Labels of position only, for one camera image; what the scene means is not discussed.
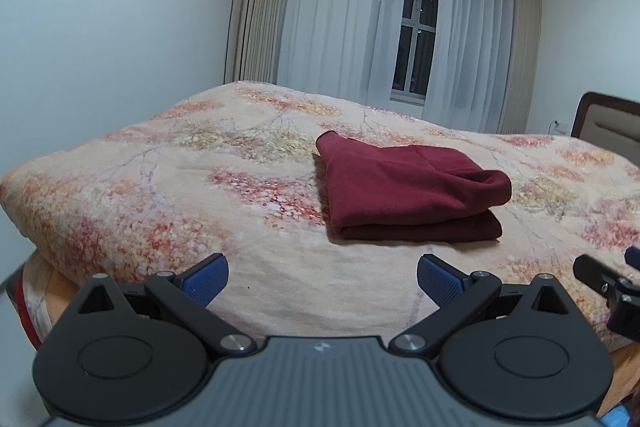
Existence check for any window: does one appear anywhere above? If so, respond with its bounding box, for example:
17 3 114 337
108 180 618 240
390 0 442 104

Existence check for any brown padded headboard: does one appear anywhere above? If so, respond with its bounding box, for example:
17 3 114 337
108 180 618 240
570 92 640 158

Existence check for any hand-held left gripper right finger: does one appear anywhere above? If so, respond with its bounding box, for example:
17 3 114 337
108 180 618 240
389 254 578 357

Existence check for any white sheer curtain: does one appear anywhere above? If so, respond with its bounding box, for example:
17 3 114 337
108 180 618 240
422 0 516 132
277 0 408 106

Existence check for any person's blue clothing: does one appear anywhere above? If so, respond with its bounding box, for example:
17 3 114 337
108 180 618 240
599 407 632 427

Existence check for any floral beige blanket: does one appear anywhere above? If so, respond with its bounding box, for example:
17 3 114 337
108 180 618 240
0 80 640 344

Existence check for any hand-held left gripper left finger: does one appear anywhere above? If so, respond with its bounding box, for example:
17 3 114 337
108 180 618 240
74 253 257 355

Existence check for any orange bed sheet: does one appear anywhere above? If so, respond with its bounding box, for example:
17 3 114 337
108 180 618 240
22 254 640 413

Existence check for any beige curtain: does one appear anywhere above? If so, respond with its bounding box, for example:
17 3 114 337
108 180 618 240
497 0 544 135
225 0 301 84

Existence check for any dark red sweater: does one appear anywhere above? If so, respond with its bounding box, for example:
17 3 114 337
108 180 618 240
314 131 513 243

